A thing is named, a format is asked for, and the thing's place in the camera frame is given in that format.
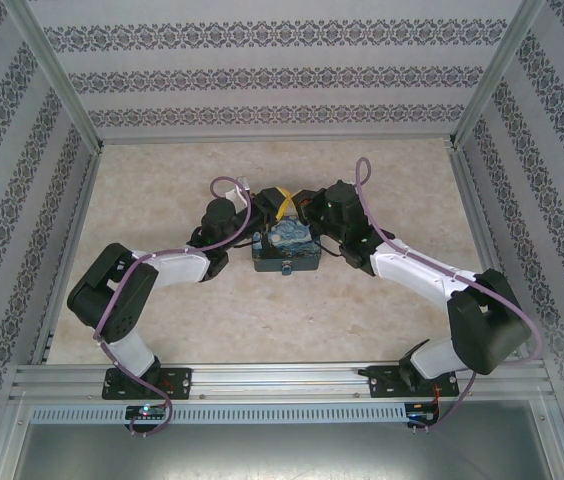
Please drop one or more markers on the aluminium frame post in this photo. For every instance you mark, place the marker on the aluminium frame post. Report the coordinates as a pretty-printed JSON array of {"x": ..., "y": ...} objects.
[
  {"x": 499, "y": 70},
  {"x": 52, "y": 70}
]

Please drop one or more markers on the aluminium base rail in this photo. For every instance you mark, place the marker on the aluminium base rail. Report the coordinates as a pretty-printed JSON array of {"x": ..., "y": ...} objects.
[{"x": 277, "y": 381}]

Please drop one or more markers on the aluminium side rail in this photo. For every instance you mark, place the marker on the aluminium side rail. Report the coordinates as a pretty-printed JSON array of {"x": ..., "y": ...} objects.
[
  {"x": 64, "y": 260},
  {"x": 492, "y": 260}
]

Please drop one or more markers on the starry night painted metal box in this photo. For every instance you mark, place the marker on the starry night painted metal box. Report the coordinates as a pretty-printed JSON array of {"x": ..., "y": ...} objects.
[{"x": 287, "y": 245}]

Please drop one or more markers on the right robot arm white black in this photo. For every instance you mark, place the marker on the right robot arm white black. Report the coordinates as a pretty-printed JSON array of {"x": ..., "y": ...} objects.
[{"x": 412, "y": 270}]

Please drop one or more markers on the right controller circuit board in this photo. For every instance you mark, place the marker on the right controller circuit board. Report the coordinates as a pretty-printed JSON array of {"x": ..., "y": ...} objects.
[{"x": 422, "y": 412}]

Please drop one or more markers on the controller circuit board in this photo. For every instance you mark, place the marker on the controller circuit board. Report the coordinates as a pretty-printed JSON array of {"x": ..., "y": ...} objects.
[
  {"x": 422, "y": 412},
  {"x": 146, "y": 412}
]

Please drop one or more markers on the left controller circuit board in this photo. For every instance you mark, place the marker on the left controller circuit board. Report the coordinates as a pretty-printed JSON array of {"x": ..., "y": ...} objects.
[{"x": 146, "y": 412}]

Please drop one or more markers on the aluminium back rail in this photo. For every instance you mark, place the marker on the aluminium back rail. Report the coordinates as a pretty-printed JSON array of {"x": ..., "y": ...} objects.
[{"x": 277, "y": 140}]

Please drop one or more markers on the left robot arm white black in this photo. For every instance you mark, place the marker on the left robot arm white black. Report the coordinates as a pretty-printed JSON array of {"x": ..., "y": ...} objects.
[{"x": 172, "y": 262}]

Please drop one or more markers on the grey sheet metal panel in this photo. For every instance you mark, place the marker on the grey sheet metal panel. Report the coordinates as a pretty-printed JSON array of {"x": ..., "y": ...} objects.
[{"x": 282, "y": 452}]

